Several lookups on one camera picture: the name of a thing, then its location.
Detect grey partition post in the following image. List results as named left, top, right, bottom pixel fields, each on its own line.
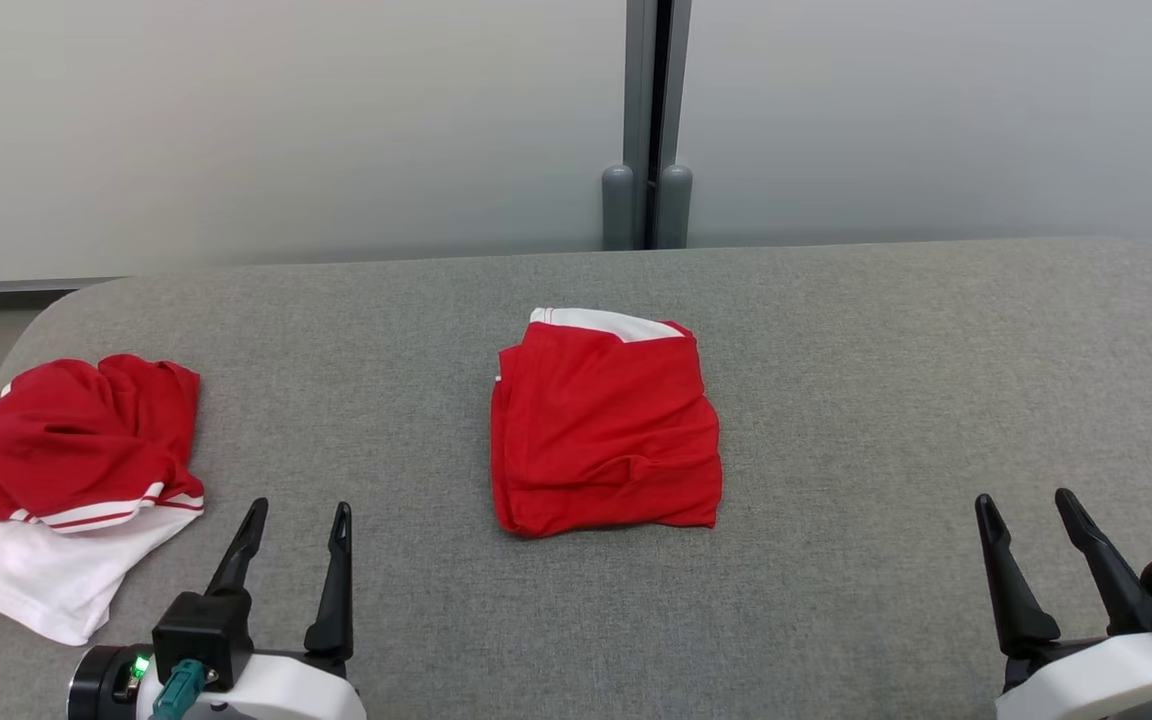
left=601, top=0, right=694, bottom=251

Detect red white striped jersey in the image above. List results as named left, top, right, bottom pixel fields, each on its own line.
left=0, top=354, right=205, bottom=647

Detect black cable with teal plug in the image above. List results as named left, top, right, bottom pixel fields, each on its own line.
left=149, top=659, right=210, bottom=720

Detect red shorts with navy number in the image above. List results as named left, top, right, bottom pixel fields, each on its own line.
left=490, top=307, right=724, bottom=539

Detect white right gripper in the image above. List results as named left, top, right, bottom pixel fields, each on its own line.
left=974, top=488, right=1152, bottom=720

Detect grey wall base rail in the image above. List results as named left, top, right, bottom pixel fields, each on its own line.
left=0, top=277, right=127, bottom=297

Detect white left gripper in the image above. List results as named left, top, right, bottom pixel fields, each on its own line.
left=66, top=497, right=367, bottom=720

